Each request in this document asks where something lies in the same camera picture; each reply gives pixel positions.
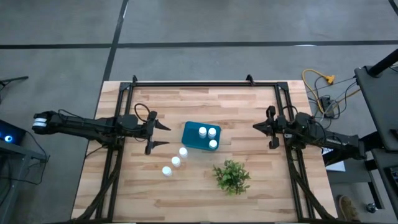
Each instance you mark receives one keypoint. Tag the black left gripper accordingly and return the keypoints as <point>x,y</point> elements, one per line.
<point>151,130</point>

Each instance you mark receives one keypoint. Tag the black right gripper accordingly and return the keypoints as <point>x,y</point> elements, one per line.
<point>281,127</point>

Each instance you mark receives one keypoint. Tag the white pill bottle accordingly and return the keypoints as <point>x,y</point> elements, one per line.
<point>213,143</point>
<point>202,131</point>
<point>183,152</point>
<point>167,171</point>
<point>176,161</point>
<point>212,132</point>

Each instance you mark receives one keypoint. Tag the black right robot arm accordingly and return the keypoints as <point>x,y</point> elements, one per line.
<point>335,140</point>

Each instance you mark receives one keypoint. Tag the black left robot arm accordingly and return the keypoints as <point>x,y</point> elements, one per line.
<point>93,127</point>

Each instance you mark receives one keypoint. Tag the teal plastic basket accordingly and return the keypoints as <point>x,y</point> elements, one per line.
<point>191,137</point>

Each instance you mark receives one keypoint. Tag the green plant in white pot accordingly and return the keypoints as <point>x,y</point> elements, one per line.
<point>231,177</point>

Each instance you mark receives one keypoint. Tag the black power adapter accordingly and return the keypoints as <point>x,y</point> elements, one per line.
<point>327,105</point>

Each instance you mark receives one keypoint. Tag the white paper sheet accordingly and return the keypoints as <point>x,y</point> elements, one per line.
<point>339,166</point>

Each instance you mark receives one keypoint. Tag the black stand beam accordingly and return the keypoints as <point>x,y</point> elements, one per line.
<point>373,140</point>

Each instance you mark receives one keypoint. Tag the dark grey cart top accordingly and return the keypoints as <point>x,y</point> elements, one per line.
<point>377,102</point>

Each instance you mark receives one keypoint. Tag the person's shoe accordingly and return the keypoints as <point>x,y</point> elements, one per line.
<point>349,208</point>

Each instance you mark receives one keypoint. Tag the chrome caster wheel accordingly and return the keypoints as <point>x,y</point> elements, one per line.
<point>371,207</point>

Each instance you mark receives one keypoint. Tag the black stand pole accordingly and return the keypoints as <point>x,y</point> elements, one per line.
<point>385,62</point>

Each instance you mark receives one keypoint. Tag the grey metal stand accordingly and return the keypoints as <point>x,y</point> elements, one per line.
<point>18,161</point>

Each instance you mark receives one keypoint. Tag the black box with blue light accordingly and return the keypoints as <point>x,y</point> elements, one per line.
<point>11,133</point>

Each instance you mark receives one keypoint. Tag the black tripod leg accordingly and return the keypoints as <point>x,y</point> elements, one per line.
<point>14,80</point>

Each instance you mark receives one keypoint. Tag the black frame hook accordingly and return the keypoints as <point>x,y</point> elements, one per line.
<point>249,79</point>
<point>134,79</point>

